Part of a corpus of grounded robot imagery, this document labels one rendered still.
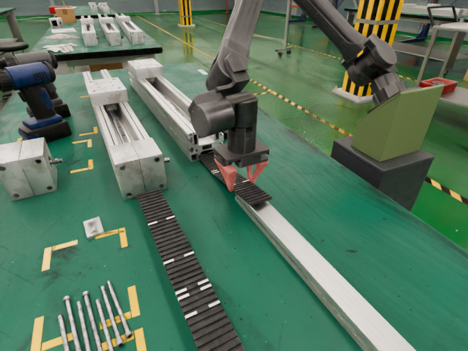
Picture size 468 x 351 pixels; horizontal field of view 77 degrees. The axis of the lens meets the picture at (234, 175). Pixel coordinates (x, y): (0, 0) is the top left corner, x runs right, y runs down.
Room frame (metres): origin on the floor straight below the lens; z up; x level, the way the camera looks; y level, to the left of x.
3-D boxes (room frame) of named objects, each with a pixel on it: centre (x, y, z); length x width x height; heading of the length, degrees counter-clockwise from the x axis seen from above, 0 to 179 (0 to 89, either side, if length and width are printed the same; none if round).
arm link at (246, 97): (0.53, -0.01, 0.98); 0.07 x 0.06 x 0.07; 129
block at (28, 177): (0.58, 0.46, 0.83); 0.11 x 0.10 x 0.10; 117
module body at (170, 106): (1.05, 0.26, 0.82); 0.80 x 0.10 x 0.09; 28
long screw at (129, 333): (0.25, 0.17, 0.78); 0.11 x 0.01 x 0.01; 35
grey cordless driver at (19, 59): (0.97, 0.68, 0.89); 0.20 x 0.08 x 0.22; 132
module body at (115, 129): (0.97, 0.43, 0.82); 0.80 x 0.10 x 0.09; 28
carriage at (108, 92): (0.97, 0.43, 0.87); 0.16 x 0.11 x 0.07; 28
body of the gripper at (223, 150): (0.53, -0.02, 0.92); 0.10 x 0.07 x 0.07; 118
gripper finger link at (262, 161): (0.54, -0.03, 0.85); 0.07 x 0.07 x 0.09; 28
